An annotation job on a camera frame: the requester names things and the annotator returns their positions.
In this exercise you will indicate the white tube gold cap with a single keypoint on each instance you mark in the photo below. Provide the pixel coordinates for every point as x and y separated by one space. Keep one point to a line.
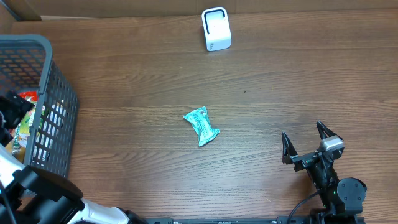
51 126

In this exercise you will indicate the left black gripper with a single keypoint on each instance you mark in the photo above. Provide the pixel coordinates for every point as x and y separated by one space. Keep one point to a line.
14 109

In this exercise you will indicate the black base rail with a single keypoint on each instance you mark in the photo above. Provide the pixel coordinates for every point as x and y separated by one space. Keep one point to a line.
248 221

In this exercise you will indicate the white barcode scanner stand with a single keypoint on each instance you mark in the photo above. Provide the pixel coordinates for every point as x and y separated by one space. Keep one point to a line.
216 28

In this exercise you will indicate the orange spaghetti packet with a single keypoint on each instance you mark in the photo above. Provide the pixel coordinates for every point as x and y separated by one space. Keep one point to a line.
14 148

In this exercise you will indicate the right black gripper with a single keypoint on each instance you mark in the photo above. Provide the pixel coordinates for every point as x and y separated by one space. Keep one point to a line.
291 154

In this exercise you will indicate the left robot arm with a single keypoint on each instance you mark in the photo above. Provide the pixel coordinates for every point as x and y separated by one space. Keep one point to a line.
33 195

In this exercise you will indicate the teal wipes packet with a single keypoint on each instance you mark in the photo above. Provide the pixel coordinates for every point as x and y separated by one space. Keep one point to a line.
201 124

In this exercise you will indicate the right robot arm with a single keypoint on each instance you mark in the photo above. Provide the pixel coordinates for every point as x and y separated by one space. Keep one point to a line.
342 199

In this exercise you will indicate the green snack pouch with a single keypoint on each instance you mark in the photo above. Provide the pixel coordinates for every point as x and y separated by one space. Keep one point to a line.
24 132

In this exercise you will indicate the grey plastic mesh basket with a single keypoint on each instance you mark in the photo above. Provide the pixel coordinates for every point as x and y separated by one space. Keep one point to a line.
27 65

